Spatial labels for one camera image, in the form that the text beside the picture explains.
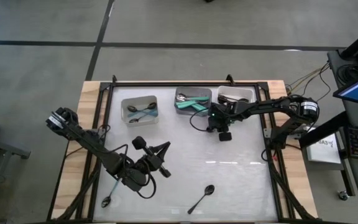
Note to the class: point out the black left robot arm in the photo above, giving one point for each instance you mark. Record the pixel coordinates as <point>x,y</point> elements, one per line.
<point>95,149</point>

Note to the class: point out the white paper sheet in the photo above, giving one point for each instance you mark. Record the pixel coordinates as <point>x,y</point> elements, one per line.
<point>325,152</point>

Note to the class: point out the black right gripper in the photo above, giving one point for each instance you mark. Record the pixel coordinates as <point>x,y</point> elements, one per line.
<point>221,116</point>

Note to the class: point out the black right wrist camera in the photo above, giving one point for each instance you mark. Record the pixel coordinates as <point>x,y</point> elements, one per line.
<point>225,137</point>

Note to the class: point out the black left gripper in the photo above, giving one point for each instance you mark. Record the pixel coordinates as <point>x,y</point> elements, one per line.
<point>149,165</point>

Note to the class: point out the black metal spoon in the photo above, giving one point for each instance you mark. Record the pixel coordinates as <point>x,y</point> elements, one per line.
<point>209,189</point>
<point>242,100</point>
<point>222,99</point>

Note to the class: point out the black diagonal stand bar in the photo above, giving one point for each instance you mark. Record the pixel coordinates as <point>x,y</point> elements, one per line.
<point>325,129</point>

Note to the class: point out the gray translucent plastic bin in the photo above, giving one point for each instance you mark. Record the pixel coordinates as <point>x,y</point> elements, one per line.
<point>182,112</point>

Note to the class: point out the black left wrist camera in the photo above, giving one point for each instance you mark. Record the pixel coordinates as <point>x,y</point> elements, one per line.
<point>138,142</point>

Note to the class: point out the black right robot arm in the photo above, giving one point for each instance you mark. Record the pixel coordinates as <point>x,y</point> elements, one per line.
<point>266,105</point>

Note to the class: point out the gray caster wheel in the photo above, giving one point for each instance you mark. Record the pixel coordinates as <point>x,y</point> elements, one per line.
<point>342,195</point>

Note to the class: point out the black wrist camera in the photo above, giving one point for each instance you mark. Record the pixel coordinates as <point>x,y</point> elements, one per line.
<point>138,142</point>
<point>225,137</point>

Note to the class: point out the silver metal bracket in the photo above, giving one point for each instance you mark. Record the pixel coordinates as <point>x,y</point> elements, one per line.
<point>267,132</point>

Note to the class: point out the white plastic bin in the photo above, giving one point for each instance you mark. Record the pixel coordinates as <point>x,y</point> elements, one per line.
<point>238,91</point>
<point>148,124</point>

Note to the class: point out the black table frame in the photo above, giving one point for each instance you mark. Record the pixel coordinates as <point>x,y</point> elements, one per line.
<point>166,83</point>

